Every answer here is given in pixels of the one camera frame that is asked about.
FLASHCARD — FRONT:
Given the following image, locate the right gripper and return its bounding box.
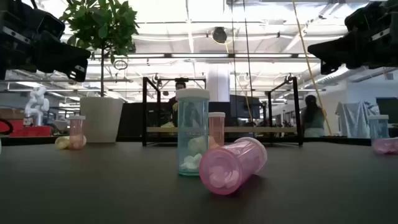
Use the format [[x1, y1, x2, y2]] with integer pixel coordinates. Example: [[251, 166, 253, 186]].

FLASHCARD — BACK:
[[307, 0, 398, 75]]

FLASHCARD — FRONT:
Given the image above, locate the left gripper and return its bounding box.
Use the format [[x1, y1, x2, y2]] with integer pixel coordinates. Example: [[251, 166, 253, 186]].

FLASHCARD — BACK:
[[0, 0, 91, 82]]

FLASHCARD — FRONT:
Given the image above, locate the red translucent pill bottle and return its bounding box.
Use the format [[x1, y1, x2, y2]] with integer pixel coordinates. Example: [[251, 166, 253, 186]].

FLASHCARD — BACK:
[[68, 115, 86, 151], [208, 111, 226, 149]]

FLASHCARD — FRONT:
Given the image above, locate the yellow translucent pill bottle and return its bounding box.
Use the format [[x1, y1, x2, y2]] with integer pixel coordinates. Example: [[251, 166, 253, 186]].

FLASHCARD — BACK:
[[54, 136, 72, 151]]

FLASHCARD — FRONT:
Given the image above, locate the blue translucent pill bottle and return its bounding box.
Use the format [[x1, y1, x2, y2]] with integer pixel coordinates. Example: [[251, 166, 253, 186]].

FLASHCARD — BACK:
[[368, 114, 390, 141], [175, 88, 210, 177]]

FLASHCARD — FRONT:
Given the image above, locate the purple translucent pill bottle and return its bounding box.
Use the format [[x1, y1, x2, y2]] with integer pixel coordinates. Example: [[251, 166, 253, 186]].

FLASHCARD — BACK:
[[371, 138, 398, 156], [198, 136, 268, 196]]

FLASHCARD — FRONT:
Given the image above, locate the pale blue draped cloth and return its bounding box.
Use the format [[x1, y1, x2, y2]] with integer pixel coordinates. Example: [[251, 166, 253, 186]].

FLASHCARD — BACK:
[[335, 101, 380, 139]]

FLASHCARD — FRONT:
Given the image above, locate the green plant in white pot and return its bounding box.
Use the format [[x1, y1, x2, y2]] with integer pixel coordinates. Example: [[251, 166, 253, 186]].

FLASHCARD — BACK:
[[58, 0, 140, 143]]

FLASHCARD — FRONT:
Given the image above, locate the person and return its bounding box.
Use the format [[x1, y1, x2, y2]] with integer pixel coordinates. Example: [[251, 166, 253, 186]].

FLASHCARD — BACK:
[[300, 95, 326, 138], [167, 81, 187, 128]]

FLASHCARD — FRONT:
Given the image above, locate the brown cardboard box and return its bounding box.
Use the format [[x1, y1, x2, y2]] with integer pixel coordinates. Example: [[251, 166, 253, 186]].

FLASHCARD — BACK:
[[0, 108, 25, 121]]

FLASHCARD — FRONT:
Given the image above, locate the black monitor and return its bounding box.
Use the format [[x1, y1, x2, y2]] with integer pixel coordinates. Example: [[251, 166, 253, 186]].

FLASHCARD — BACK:
[[375, 96, 398, 124], [229, 95, 261, 119]]

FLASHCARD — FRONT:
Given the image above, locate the black ceiling dome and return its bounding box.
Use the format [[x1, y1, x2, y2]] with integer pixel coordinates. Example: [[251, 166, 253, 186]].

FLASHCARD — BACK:
[[211, 26, 228, 44]]

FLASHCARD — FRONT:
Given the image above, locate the black table mat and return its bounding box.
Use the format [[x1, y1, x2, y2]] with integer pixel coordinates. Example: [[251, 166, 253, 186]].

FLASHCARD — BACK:
[[0, 141, 398, 224]]

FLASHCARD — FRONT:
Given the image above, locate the yellow-orange cable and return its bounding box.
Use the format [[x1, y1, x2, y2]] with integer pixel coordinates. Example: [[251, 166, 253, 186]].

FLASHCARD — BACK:
[[291, 0, 333, 136]]

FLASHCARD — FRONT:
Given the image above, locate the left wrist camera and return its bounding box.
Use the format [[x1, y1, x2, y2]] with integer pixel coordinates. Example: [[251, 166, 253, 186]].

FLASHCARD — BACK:
[[37, 12, 67, 40]]

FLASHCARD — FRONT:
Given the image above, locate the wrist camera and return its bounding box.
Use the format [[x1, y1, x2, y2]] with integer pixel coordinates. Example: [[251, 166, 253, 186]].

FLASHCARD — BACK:
[[37, 12, 67, 40], [344, 4, 376, 34]]

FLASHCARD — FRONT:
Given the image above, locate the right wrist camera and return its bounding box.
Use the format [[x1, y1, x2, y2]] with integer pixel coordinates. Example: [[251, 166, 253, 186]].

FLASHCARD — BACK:
[[344, 4, 376, 34]]

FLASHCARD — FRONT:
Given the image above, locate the thin black hanging cable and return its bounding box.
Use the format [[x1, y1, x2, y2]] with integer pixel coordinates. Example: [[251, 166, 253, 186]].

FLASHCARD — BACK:
[[243, 0, 254, 124], [231, 0, 238, 121]]

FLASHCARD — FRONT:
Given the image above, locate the wooden shelf with black frame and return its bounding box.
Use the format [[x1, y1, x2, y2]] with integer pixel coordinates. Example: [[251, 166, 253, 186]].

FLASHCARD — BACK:
[[142, 77, 304, 147]]

